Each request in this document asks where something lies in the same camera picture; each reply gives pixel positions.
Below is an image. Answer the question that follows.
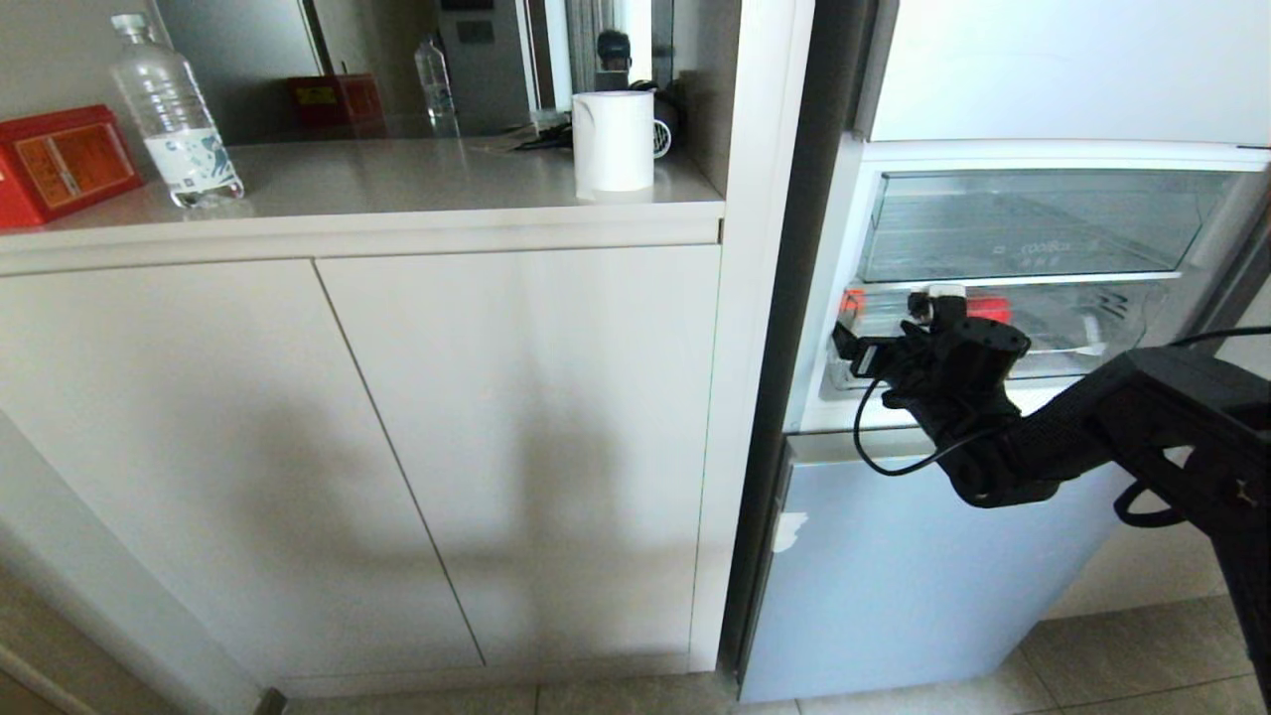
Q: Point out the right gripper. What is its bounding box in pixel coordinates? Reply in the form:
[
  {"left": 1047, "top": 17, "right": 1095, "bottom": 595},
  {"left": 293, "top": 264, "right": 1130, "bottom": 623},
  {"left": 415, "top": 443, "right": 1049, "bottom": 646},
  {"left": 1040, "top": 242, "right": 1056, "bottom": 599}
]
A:
[{"left": 832, "top": 320, "right": 946, "bottom": 411}]

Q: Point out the white mug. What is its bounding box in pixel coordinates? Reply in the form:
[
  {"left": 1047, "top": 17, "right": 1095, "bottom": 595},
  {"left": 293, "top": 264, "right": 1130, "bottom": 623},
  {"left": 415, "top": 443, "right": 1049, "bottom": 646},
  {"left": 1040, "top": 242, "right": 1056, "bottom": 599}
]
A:
[{"left": 572, "top": 90, "right": 656, "bottom": 197}]

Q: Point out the black cable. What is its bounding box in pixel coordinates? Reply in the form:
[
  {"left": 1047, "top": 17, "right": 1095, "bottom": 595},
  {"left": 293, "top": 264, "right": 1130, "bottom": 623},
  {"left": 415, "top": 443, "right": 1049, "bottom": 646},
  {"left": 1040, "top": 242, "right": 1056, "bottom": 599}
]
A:
[
  {"left": 1170, "top": 326, "right": 1271, "bottom": 349},
  {"left": 852, "top": 373, "right": 979, "bottom": 478},
  {"left": 1112, "top": 481, "right": 1188, "bottom": 529}
]

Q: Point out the white fridge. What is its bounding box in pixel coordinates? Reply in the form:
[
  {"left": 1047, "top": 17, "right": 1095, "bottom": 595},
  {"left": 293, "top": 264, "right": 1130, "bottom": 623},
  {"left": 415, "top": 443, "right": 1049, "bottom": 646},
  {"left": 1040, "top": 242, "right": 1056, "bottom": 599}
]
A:
[{"left": 723, "top": 0, "right": 1271, "bottom": 704}]

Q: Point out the red box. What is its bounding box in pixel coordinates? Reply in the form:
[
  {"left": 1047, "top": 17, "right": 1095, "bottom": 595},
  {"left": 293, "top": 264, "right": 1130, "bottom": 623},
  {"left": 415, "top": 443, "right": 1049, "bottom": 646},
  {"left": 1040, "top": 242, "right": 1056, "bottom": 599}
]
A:
[{"left": 0, "top": 104, "right": 145, "bottom": 229}]

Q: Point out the pale blue freezer door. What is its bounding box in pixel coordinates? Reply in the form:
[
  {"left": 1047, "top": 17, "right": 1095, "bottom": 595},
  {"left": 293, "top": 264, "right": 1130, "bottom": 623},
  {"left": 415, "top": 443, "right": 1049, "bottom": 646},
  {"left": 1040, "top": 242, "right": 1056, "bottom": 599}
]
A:
[{"left": 740, "top": 435, "right": 1135, "bottom": 703}]

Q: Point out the clear shallow fridge drawer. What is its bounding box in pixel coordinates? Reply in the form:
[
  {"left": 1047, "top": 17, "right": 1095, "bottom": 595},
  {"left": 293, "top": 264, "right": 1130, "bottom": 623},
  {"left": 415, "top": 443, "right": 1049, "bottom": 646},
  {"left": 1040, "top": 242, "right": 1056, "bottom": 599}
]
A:
[{"left": 828, "top": 282, "right": 1185, "bottom": 390}]

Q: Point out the white cabinet door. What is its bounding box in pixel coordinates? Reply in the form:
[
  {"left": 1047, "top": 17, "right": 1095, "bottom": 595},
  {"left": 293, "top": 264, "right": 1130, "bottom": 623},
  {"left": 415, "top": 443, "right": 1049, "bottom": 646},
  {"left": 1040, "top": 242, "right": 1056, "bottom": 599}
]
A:
[
  {"left": 316, "top": 245, "right": 723, "bottom": 668},
  {"left": 0, "top": 259, "right": 486, "bottom": 688}
]

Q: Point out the white cabinet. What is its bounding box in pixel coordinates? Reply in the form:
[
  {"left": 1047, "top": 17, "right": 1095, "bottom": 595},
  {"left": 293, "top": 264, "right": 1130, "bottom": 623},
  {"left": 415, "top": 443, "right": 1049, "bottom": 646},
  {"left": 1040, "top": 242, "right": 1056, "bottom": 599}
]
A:
[{"left": 0, "top": 0, "right": 817, "bottom": 699}]

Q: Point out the clear plastic water bottle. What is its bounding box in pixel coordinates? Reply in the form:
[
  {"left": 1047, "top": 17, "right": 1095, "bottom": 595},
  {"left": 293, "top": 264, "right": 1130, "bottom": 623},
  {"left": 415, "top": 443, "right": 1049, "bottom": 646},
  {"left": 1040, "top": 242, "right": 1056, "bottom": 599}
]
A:
[{"left": 108, "top": 13, "right": 245, "bottom": 210}]

